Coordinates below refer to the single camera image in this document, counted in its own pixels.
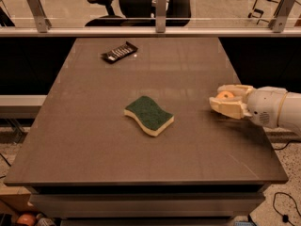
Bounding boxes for black cable on floor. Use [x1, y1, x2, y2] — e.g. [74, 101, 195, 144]
[272, 191, 301, 225]

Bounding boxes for orange ball under table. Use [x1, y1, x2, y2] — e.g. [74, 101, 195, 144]
[17, 214, 36, 226]

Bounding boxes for orange fruit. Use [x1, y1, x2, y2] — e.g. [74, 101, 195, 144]
[216, 91, 234, 99]

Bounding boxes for left metal railing bracket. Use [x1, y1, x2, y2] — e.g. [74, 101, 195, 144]
[26, 0, 52, 33]

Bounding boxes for green yellow sponge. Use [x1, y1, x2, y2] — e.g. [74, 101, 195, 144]
[124, 96, 174, 137]

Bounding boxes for right metal railing bracket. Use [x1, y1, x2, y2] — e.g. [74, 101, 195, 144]
[268, 0, 296, 33]

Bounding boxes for black office chair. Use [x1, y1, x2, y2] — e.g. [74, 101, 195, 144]
[86, 0, 191, 26]

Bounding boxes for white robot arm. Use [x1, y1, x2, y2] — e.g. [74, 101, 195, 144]
[209, 85, 301, 136]

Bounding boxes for black rxbar chocolate wrapper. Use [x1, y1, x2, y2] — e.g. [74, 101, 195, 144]
[101, 41, 138, 63]

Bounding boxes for metal railing bracket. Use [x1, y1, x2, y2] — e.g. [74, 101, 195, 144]
[155, 0, 166, 33]
[26, 0, 52, 33]
[268, 0, 296, 33]

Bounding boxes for middle metal railing bracket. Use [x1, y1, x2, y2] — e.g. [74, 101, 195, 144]
[155, 0, 166, 33]

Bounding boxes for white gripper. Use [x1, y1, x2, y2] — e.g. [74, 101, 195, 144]
[209, 85, 288, 128]

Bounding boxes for yellow black cart frame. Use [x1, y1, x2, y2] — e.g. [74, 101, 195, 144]
[247, 0, 281, 24]

